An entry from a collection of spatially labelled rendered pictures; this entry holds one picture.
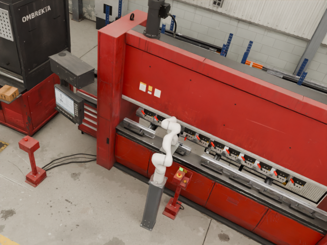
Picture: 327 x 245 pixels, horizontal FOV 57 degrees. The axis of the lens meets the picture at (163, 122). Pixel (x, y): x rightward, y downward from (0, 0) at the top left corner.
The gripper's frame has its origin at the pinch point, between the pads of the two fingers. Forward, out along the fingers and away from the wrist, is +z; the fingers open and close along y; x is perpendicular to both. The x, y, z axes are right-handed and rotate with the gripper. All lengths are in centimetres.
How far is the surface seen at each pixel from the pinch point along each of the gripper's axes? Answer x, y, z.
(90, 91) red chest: -18, 154, 21
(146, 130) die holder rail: 0.4, 41.2, 7.4
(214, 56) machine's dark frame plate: -100, -18, -83
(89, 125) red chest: 29, 150, 64
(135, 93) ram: -34, 65, -34
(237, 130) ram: -42, -72, -43
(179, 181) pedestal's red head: 42, -32, -1
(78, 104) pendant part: 13, 102, -82
